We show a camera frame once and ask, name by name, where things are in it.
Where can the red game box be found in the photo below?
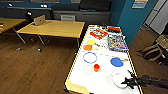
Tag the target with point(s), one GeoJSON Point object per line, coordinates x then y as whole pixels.
{"type": "Point", "coordinates": [98, 33]}

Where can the cardboard box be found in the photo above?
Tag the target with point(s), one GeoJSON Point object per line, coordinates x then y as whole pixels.
{"type": "Point", "coordinates": [162, 41]}

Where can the tan cardboard stand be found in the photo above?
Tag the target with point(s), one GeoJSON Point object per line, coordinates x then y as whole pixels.
{"type": "Point", "coordinates": [39, 20]}

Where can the yellow wooden long table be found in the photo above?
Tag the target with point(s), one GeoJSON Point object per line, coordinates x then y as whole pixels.
{"type": "Point", "coordinates": [10, 23]}
{"type": "Point", "coordinates": [56, 28]}

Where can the black sofa cushion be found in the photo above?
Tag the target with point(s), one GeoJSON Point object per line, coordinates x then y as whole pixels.
{"type": "Point", "coordinates": [95, 5]}

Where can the colourful game box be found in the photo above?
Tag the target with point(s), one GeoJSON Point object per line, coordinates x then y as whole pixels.
{"type": "Point", "coordinates": [117, 42]}

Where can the white table with dishes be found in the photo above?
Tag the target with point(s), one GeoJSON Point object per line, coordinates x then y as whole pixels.
{"type": "Point", "coordinates": [96, 83]}

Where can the red flat case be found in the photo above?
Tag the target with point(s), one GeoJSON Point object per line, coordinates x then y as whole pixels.
{"type": "Point", "coordinates": [113, 29]}

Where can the yellow framed wall sign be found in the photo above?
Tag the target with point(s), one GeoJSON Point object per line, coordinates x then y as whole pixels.
{"type": "Point", "coordinates": [140, 3]}

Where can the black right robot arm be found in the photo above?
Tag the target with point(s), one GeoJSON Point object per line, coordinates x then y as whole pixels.
{"type": "Point", "coordinates": [155, 81]}

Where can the blue round plate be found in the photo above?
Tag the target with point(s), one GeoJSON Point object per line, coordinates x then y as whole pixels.
{"type": "Point", "coordinates": [117, 62]}

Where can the brown backpack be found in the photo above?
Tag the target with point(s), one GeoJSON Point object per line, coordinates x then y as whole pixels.
{"type": "Point", "coordinates": [151, 52]}

